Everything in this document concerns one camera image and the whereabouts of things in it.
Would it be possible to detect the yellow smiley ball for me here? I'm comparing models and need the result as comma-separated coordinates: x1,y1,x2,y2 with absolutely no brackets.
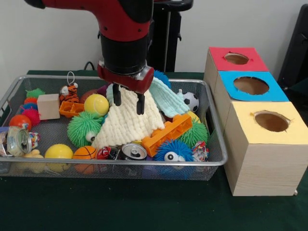
45,144,74,173

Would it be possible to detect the orange toy brick with studs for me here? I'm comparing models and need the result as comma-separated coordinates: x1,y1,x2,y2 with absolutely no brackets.
59,101,85,118

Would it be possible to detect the pale blue waffle cloth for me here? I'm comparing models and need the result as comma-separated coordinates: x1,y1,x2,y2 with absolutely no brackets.
106,77,190,119

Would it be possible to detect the black upright panel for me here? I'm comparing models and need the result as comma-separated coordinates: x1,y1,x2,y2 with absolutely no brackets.
279,4,308,90

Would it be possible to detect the dark green table cloth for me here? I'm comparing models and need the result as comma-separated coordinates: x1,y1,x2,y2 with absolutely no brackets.
0,70,308,231

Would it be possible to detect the crushed shiny silver can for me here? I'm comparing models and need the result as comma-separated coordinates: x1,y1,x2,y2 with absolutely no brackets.
6,126,33,157

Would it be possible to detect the cream yellow knitted cloth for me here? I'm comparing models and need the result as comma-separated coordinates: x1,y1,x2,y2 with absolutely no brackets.
91,87,166,149

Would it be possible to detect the black drink can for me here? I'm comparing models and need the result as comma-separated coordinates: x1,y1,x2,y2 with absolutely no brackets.
120,143,148,161

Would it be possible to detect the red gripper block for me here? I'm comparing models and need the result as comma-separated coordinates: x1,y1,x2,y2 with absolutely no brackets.
97,60,154,115

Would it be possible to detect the small soccer ball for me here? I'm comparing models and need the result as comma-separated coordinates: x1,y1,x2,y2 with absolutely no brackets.
183,92,200,113

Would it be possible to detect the small orange basketball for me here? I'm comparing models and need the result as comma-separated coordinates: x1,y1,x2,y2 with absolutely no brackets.
73,146,98,174

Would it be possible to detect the long orange toy brick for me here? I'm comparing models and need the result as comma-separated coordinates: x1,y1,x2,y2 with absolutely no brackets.
142,114,193,157

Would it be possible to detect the small brown football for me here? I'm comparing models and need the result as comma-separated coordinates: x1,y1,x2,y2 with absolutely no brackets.
79,89,100,103

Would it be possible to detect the wooden box with three holes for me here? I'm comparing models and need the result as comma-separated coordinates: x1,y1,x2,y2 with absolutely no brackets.
204,47,308,196

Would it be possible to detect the small yellow rubber duck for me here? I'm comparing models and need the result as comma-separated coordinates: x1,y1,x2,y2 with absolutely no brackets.
22,149,45,160

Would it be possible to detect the blue spiky ball with eyes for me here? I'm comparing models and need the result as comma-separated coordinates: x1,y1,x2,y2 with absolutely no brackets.
154,140,194,179

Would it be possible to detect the light green spiky ball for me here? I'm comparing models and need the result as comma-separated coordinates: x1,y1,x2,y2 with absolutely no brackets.
67,112,103,148

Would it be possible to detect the striped orange tiger toy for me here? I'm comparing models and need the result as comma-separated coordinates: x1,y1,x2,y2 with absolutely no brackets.
59,83,80,103

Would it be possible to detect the plain wooden cube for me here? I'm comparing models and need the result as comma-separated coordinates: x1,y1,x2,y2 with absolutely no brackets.
37,94,61,120

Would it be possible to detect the plain blue spiky ball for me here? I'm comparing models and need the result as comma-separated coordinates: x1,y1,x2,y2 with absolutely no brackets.
154,70,172,90

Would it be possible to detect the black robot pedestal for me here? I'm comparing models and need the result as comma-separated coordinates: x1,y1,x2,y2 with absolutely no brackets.
144,0,194,73

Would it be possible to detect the shallow clear mesh bin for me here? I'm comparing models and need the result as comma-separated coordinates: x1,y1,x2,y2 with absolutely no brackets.
0,75,229,181

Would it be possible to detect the large green spiky ball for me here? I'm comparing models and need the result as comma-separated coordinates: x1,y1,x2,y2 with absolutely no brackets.
178,118,209,148

